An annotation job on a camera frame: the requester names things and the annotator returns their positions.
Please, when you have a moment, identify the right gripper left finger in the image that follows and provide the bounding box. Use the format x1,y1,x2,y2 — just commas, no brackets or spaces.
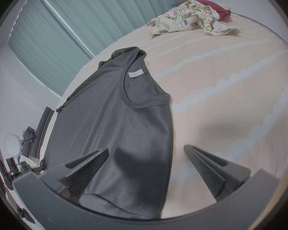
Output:
60,148,109,199

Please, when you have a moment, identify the dark red garment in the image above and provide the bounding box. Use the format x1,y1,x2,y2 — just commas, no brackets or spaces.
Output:
196,0,232,22

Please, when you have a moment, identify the bed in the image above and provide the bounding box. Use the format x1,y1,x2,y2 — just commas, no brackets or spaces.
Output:
38,0,288,220

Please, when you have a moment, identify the dark grey garment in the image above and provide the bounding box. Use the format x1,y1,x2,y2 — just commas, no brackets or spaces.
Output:
23,126,37,144

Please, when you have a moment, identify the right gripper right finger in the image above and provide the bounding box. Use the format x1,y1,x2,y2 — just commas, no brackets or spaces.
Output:
184,145,251,201

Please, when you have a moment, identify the blue-green curtain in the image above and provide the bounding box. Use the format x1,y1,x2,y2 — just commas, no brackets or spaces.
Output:
37,0,183,57
7,0,94,98

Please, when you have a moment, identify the white printed pyjama top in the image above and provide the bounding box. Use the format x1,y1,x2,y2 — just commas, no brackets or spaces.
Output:
148,0,244,39

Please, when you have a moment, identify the black T-shirt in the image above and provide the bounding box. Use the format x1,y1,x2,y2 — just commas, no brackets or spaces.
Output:
40,46,174,220

